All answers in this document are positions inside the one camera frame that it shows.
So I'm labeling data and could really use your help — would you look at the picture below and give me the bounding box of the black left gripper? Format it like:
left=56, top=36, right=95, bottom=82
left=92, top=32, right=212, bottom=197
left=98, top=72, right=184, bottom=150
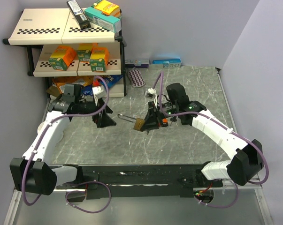
left=75, top=95, right=116, bottom=128

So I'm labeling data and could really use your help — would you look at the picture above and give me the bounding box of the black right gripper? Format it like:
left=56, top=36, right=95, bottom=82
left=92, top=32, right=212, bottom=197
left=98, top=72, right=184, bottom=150
left=140, top=101, right=179, bottom=131

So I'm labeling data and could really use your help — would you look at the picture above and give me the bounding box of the large brass padlock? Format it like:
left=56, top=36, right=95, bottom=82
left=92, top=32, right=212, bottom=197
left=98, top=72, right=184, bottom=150
left=117, top=114, right=145, bottom=132

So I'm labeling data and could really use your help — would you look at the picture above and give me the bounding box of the orange black padlock with keys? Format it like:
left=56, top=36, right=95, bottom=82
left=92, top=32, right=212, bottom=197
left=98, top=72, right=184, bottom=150
left=161, top=117, right=178, bottom=127

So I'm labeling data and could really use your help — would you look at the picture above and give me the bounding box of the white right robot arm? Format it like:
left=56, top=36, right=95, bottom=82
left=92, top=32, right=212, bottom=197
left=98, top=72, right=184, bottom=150
left=138, top=83, right=264, bottom=187

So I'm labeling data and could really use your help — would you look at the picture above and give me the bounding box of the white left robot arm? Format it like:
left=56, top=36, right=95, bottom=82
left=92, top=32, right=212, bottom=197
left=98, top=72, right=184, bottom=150
left=9, top=84, right=116, bottom=195

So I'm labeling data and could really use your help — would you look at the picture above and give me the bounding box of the blue snack bag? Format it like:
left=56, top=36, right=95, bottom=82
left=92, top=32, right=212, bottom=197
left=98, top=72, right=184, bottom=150
left=81, top=75, right=123, bottom=97

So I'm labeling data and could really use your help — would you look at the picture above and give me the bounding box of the orange snack bag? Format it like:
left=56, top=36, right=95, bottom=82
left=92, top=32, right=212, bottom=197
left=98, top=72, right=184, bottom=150
left=53, top=76, right=93, bottom=93

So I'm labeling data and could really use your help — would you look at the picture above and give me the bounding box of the purple striped sponge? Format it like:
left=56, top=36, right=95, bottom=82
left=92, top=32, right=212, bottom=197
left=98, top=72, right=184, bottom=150
left=127, top=68, right=145, bottom=88

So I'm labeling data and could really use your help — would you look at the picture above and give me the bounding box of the brown flat packet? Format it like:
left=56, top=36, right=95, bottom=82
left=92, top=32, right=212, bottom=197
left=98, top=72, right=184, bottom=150
left=46, top=85, right=60, bottom=97

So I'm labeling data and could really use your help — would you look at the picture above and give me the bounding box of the blue white toothpaste box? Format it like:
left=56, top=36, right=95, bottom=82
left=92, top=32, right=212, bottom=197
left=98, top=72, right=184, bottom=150
left=148, top=59, right=181, bottom=70

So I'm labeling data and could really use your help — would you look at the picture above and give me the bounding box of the purple white toothpaste box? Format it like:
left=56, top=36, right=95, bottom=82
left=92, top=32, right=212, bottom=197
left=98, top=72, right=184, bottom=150
left=125, top=59, right=150, bottom=68

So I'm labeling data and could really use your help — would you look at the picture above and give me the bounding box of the orange green box right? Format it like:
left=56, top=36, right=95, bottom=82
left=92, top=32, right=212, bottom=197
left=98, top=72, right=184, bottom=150
left=90, top=47, right=110, bottom=72

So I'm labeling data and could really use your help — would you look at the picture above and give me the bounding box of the orange green box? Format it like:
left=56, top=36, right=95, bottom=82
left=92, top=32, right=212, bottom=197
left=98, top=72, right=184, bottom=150
left=90, top=47, right=110, bottom=72
left=76, top=43, right=98, bottom=62
left=48, top=45, right=76, bottom=71

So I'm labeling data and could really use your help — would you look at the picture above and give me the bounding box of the white tape roll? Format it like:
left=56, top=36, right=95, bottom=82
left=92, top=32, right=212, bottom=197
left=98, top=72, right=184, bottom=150
left=37, top=122, right=64, bottom=142

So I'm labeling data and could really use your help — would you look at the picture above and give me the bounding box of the orange green box middle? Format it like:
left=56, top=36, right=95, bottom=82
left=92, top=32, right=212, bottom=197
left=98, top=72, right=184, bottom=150
left=76, top=43, right=98, bottom=62

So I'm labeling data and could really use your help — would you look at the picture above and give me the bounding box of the orange green box left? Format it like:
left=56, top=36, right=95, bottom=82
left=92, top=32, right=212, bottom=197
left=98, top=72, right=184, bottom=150
left=48, top=45, right=76, bottom=71

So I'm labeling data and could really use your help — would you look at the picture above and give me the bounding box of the cream black shelf rack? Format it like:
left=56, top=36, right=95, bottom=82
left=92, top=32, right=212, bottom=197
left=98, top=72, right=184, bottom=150
left=2, top=8, right=126, bottom=86

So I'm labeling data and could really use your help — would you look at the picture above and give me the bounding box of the black long box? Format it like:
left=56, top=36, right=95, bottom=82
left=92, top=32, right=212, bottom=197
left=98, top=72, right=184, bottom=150
left=67, top=0, right=91, bottom=30

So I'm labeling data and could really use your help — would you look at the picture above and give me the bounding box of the teal white box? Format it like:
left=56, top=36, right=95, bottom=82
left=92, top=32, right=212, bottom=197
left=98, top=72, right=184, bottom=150
left=84, top=7, right=122, bottom=33

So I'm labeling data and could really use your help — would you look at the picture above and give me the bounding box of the orange yellow top box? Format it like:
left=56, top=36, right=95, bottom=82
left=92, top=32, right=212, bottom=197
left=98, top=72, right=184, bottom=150
left=91, top=0, right=121, bottom=18

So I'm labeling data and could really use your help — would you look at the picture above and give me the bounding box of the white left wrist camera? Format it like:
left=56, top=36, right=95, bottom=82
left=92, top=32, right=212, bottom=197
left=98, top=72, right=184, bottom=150
left=92, top=80, right=106, bottom=105

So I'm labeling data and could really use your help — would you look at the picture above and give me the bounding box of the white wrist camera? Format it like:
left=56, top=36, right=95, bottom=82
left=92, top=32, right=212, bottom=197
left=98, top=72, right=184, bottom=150
left=92, top=80, right=106, bottom=105
left=144, top=88, right=157, bottom=99

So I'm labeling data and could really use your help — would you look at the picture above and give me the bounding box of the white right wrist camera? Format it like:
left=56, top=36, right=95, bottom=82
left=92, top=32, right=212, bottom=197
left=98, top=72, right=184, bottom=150
left=144, top=88, right=157, bottom=99

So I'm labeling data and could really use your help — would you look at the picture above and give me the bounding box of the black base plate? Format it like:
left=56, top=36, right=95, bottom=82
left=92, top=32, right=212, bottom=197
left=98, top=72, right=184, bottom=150
left=58, top=164, right=223, bottom=200

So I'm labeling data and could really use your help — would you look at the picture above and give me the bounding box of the aluminium frame rail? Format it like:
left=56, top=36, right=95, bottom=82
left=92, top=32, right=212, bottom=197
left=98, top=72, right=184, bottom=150
left=222, top=180, right=262, bottom=189

